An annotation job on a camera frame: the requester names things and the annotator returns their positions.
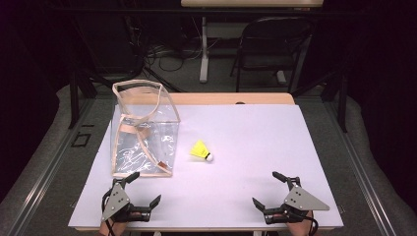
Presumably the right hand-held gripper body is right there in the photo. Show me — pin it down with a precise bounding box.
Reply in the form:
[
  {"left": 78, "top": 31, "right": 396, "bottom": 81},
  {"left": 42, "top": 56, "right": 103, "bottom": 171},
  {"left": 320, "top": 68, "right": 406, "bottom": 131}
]
[{"left": 263, "top": 176, "right": 330, "bottom": 225}]

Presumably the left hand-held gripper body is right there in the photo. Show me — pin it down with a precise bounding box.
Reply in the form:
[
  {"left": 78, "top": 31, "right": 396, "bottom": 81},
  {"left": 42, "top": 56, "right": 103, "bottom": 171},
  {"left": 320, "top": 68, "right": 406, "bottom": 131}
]
[{"left": 101, "top": 178, "right": 153, "bottom": 224}]

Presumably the person's left hand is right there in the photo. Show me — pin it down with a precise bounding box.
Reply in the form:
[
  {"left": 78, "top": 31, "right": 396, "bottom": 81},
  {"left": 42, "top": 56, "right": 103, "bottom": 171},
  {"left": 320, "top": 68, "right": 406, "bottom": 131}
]
[{"left": 97, "top": 219, "right": 133, "bottom": 236}]

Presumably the white desk with white leg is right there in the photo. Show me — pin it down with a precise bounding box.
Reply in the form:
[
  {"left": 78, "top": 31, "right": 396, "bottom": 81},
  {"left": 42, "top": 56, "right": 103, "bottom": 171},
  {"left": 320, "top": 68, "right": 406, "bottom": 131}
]
[{"left": 180, "top": 0, "right": 325, "bottom": 85}]

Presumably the black metal stand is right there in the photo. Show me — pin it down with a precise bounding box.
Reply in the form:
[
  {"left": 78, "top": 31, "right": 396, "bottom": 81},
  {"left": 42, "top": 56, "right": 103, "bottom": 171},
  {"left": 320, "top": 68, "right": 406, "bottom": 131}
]
[
  {"left": 68, "top": 63, "right": 99, "bottom": 130},
  {"left": 290, "top": 70, "right": 349, "bottom": 134}
]

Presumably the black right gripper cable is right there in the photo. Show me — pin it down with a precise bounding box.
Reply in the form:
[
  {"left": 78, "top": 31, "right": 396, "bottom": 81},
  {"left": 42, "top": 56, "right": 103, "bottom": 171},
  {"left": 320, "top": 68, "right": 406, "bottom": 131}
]
[{"left": 306, "top": 210, "right": 320, "bottom": 236}]

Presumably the black folding chair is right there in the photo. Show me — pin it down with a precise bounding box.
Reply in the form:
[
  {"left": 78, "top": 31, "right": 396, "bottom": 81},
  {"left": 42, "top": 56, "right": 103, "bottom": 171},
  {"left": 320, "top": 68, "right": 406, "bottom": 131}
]
[{"left": 230, "top": 16, "right": 313, "bottom": 94}]

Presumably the yellow shuttlecock with white cork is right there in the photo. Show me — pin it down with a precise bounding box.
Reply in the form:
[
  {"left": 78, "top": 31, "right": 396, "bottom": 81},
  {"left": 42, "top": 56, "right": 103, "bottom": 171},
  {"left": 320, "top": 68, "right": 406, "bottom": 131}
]
[{"left": 189, "top": 140, "right": 214, "bottom": 162}]

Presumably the black floor outlet frame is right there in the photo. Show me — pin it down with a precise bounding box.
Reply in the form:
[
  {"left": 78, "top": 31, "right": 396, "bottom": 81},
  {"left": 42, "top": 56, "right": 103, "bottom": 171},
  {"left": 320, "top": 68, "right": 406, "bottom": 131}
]
[{"left": 71, "top": 131, "right": 92, "bottom": 148}]

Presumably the transparent bag with beige trim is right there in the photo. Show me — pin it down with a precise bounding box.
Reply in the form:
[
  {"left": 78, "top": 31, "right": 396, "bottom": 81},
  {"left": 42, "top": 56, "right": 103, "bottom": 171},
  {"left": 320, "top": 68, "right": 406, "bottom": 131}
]
[{"left": 110, "top": 79, "right": 182, "bottom": 178}]

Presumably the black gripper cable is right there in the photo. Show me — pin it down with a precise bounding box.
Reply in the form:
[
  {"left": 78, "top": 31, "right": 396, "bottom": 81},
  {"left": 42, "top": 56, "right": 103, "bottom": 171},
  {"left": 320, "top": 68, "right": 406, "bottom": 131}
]
[
  {"left": 306, "top": 210, "right": 320, "bottom": 236},
  {"left": 100, "top": 191, "right": 116, "bottom": 236}
]

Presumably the person's right hand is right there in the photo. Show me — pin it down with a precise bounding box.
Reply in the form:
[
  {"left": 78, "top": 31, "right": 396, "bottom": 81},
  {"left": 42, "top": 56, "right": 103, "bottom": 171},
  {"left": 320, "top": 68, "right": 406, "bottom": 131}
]
[{"left": 286, "top": 218, "right": 315, "bottom": 236}]

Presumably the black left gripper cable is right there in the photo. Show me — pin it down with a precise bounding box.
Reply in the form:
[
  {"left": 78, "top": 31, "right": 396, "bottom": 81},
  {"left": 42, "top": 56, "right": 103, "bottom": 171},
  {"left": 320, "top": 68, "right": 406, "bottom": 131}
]
[{"left": 100, "top": 191, "right": 116, "bottom": 236}]

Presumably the tangle of floor cables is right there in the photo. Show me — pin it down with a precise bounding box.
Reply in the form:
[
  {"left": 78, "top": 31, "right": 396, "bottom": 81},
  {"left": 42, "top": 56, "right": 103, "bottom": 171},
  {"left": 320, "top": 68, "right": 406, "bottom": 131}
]
[{"left": 143, "top": 30, "right": 205, "bottom": 74}]

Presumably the black horizontal metal bar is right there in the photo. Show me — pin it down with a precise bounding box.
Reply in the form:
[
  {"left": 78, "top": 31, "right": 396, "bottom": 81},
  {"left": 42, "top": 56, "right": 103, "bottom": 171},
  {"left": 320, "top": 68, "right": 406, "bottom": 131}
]
[{"left": 48, "top": 7, "right": 362, "bottom": 18}]

